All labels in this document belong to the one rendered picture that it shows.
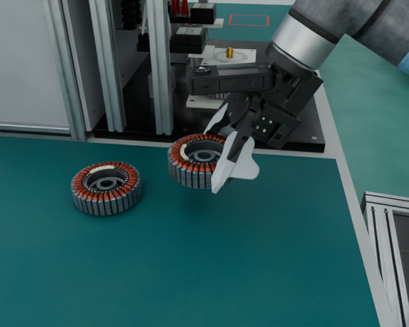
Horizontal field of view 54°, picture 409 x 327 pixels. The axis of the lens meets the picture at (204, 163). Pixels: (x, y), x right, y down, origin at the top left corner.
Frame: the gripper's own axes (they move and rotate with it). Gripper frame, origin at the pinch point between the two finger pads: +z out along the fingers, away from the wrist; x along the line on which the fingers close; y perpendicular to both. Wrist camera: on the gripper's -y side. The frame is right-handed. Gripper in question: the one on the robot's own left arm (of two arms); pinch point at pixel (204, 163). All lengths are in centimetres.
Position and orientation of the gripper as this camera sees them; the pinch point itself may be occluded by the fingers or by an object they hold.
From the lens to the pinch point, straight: 61.3
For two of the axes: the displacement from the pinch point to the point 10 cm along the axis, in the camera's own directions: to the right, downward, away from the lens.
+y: 8.6, 3.6, 3.5
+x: -1.0, -5.6, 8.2
